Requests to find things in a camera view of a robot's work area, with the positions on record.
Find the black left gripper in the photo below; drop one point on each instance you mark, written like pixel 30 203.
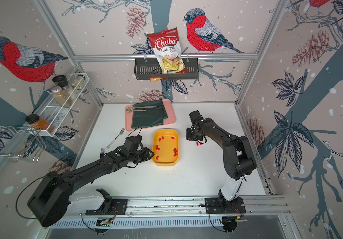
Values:
pixel 148 155

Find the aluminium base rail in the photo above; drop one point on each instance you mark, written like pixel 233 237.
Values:
pixel 193 206

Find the long gold colourful spoon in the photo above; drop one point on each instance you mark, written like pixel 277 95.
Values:
pixel 148 107

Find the dark green cloth napkin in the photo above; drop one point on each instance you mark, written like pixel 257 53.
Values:
pixel 154 116

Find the white wire spice rack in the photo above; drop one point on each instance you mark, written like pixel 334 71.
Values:
pixel 55 114

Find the pink plastic tray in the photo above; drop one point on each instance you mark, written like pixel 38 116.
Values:
pixel 169 112

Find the orange spice jar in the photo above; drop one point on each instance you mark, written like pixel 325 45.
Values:
pixel 36 121

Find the Chuba cassava chips bag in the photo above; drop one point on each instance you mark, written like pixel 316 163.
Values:
pixel 168 51

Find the black lid spice jar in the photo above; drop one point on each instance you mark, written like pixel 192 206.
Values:
pixel 61 81

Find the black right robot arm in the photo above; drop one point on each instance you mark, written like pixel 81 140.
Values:
pixel 238 161

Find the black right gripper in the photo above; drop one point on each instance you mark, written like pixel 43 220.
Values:
pixel 187 137

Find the black wire wall basket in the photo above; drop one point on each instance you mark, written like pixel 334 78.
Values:
pixel 149 69

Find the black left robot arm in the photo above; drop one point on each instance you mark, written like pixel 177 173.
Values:
pixel 51 198

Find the small silver spoon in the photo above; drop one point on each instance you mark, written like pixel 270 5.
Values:
pixel 129 110

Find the aluminium corner frame post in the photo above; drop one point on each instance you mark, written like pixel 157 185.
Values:
pixel 60 36

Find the fork with white handle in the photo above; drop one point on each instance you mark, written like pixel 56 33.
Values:
pixel 113 141

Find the chrome wire holder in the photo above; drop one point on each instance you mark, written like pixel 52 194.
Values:
pixel 24 142

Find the clear spice jar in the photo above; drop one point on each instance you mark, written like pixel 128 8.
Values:
pixel 78 83

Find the yellow plastic storage box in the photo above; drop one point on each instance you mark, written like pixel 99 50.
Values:
pixel 166 146

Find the silver lid spice jar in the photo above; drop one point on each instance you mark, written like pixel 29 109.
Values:
pixel 61 97

